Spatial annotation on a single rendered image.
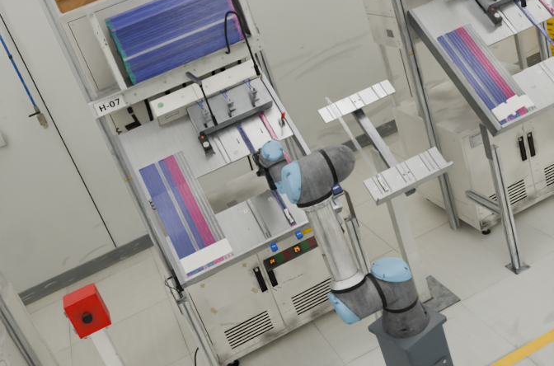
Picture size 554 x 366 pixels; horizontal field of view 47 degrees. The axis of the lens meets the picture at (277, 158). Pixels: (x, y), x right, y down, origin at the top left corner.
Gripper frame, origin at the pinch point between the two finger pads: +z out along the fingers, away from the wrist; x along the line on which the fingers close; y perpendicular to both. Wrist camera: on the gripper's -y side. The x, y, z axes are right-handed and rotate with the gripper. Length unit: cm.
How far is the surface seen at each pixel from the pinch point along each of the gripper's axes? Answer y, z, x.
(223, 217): -8.8, -1.2, 23.0
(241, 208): -8.9, -1.2, 15.1
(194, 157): 19.5, 6.2, 22.8
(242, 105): 30.7, 2.9, -4.6
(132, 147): 35, 10, 44
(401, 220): -41, 17, -48
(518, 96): -16, -4, -114
